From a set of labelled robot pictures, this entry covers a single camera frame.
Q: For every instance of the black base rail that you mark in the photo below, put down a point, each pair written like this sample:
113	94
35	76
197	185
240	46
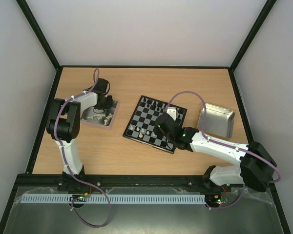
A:
193	183

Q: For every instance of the black white chessboard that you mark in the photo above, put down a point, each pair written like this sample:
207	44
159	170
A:
144	116

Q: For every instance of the light blue cable duct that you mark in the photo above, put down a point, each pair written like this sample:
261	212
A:
114	199

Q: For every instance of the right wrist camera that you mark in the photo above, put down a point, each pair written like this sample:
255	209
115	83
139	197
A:
171	111

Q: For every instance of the black metal frame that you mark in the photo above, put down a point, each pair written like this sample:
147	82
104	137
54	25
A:
59	68

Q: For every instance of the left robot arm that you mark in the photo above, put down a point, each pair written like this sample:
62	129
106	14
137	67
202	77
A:
63	124

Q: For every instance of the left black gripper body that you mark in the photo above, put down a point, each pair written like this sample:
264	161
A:
106	104

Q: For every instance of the metal tray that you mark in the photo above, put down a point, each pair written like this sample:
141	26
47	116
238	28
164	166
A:
219	121
103	119

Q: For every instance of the right metal tray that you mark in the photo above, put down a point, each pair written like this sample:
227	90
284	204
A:
219	121

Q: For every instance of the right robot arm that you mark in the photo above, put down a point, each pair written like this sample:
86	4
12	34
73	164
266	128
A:
252	165

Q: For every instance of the left metal tray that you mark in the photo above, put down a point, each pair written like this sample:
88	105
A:
103	119

